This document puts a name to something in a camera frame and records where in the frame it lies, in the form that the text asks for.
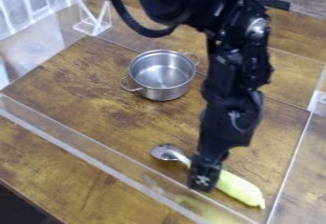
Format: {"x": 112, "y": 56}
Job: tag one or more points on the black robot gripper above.
{"x": 229, "y": 123}

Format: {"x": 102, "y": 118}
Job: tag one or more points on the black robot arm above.
{"x": 236, "y": 26}

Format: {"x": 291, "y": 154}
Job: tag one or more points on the small steel pot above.
{"x": 161, "y": 74}

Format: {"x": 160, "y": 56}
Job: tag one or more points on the green handled metal spoon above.
{"x": 230, "y": 183}

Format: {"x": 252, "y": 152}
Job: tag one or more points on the clear acrylic bracket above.
{"x": 94, "y": 25}

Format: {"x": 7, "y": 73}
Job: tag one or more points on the clear acrylic enclosure panel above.
{"x": 142, "y": 178}

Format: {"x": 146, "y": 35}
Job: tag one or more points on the black bar on table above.
{"x": 277, "y": 4}

